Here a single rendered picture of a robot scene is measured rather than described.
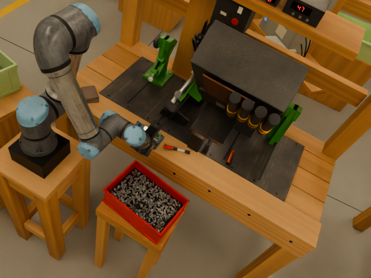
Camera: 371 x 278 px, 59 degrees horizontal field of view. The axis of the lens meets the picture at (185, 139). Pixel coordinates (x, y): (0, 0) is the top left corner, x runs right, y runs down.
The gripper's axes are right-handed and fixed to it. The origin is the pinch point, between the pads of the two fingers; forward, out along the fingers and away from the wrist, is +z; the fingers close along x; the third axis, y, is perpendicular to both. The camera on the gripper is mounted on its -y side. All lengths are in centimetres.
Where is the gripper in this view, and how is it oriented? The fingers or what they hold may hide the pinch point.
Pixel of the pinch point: (152, 142)
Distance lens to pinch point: 157.5
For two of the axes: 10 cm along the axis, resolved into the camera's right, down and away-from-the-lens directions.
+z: 0.8, 1.3, 9.9
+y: -5.1, 8.6, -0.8
